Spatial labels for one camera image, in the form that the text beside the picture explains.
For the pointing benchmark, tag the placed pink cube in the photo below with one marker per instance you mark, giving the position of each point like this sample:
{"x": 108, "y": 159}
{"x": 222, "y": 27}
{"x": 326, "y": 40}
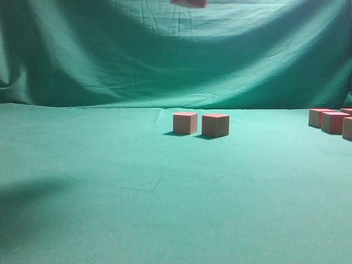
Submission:
{"x": 190, "y": 3}
{"x": 215, "y": 125}
{"x": 185, "y": 122}

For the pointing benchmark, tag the green cloth backdrop and cover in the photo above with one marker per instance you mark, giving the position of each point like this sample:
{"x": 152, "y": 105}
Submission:
{"x": 92, "y": 172}

